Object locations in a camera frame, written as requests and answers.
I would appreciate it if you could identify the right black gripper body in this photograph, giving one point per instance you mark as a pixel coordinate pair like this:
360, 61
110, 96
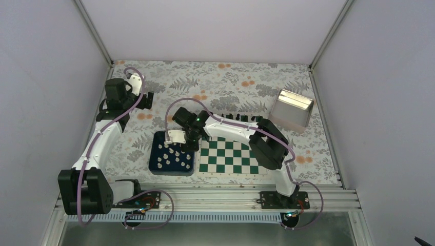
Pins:
194, 147

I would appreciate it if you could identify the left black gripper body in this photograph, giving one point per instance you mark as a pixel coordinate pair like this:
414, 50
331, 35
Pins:
141, 104

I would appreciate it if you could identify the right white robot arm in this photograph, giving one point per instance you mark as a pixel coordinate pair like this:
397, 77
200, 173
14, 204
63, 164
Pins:
269, 145

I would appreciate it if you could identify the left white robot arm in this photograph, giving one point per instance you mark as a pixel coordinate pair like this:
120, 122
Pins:
84, 188

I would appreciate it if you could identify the green white chess board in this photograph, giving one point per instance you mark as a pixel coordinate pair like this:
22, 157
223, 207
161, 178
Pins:
219, 157

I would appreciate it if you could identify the black chess pieces row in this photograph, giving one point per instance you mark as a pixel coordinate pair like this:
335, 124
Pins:
242, 117

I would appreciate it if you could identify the dark blue plastic tray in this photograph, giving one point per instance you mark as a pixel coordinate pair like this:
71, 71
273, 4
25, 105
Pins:
169, 159

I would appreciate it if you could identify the floral patterned table mat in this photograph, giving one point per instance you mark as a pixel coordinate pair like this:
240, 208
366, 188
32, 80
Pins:
221, 87

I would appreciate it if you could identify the silver metal tin box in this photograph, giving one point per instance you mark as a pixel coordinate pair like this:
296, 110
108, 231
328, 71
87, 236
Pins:
292, 111

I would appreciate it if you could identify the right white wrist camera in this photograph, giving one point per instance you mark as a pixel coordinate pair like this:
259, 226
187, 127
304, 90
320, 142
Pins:
175, 136

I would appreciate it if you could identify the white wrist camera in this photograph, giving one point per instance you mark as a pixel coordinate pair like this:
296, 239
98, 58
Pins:
134, 84
175, 136

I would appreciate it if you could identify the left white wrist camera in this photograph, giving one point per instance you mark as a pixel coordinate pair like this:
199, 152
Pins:
134, 84

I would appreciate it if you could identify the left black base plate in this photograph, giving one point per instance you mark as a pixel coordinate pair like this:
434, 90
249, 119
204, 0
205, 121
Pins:
148, 200

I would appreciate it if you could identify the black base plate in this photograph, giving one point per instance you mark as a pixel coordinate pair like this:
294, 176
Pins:
271, 200
148, 200

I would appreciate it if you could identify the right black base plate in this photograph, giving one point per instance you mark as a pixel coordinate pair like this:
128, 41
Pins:
271, 200

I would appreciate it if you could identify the aluminium rail frame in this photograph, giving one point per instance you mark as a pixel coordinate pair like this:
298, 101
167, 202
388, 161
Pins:
230, 203

